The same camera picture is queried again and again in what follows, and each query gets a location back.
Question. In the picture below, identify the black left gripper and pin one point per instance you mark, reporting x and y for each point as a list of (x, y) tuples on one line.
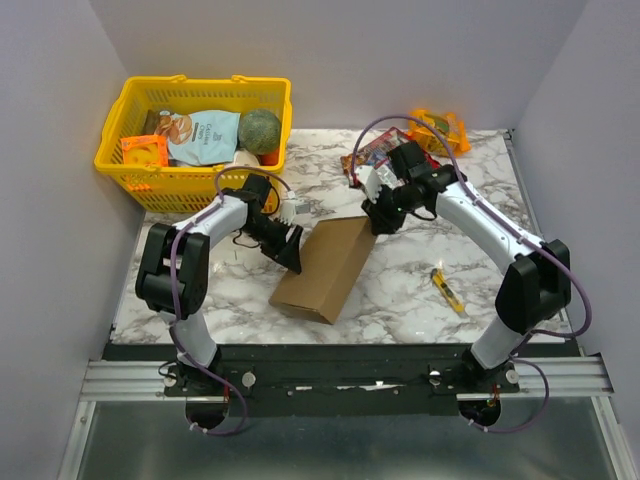
[(290, 255)]

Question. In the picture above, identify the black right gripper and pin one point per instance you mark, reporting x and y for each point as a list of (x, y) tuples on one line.
[(382, 215)]

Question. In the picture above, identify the brown cardboard express box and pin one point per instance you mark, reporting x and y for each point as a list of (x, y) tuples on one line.
[(332, 258)]

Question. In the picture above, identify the yellow utility knife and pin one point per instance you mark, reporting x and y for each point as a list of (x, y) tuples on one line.
[(445, 290)]

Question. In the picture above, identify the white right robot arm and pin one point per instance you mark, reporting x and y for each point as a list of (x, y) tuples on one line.
[(535, 286)]

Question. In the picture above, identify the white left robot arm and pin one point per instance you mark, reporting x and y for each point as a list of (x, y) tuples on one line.
[(173, 275)]

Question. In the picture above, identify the orange snack box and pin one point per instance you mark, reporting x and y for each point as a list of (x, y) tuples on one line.
[(145, 150)]

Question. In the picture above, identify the red snack bag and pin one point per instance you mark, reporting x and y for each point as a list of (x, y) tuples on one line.
[(375, 154)]

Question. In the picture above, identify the orange round fruit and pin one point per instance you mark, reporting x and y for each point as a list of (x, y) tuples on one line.
[(270, 159)]

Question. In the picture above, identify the orange yellow snack bag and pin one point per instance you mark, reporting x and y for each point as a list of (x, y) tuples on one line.
[(447, 125)]

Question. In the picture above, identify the beige round bun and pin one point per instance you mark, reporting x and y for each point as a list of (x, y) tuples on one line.
[(244, 158)]

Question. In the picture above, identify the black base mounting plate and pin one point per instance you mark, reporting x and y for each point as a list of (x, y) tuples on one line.
[(268, 381)]

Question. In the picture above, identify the green round melon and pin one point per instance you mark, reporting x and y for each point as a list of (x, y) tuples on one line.
[(259, 131)]

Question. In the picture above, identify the yellow plastic shopping basket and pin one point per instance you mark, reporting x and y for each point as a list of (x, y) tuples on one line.
[(183, 189)]

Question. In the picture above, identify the light blue chips bag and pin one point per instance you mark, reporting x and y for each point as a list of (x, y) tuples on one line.
[(201, 138)]

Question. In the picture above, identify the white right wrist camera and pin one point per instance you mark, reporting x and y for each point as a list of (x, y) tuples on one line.
[(369, 181)]

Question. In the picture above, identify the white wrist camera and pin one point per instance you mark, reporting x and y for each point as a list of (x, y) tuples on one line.
[(369, 181), (290, 207)]

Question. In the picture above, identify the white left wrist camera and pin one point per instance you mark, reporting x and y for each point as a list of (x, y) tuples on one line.
[(290, 207)]

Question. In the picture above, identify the aluminium rail frame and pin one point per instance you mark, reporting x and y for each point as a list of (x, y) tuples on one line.
[(428, 288)]

